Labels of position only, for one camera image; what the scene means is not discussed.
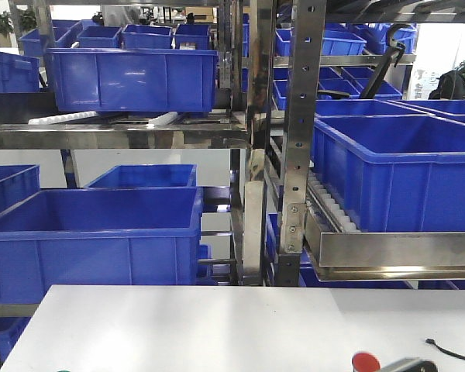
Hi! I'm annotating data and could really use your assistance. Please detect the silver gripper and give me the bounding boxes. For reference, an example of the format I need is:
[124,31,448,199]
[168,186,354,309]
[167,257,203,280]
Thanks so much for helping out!
[377,358,438,372]

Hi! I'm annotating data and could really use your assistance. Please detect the red mushroom push button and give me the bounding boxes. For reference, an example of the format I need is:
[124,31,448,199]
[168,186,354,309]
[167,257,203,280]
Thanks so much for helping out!
[351,352,381,372]

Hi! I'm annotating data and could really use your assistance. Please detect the large blue bin right shelf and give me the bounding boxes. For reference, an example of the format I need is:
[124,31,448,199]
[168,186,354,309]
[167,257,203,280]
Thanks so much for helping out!
[312,115,465,233]

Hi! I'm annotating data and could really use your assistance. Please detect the steel shelving rack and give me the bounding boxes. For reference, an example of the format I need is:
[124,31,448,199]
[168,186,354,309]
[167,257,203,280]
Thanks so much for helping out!
[0,1,465,286]

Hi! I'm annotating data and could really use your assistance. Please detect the large blue bin lower left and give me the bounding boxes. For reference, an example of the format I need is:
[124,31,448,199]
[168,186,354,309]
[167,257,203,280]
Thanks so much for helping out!
[0,187,202,304]

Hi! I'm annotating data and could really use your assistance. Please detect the large blue bin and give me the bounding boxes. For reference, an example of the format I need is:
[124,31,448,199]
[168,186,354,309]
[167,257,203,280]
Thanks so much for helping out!
[44,48,218,113]
[0,187,202,304]

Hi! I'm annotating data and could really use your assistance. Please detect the blue bin behind lower left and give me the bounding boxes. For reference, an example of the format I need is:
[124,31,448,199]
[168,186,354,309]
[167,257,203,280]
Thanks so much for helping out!
[84,164,197,188]

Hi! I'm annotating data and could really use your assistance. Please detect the large blue bin upper left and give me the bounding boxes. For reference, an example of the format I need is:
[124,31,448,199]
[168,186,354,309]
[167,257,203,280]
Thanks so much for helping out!
[44,48,218,113]

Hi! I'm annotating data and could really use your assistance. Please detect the blue bin far left lower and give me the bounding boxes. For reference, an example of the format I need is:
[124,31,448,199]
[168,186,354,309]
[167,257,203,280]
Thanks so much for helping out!
[0,165,40,213]

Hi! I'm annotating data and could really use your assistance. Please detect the blue bin far left upper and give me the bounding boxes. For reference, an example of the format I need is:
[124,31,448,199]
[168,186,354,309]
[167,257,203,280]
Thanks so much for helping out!
[0,52,40,93]

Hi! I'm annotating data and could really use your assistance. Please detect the black cable on table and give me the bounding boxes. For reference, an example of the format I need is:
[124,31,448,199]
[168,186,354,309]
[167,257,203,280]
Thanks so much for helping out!
[425,338,465,369]

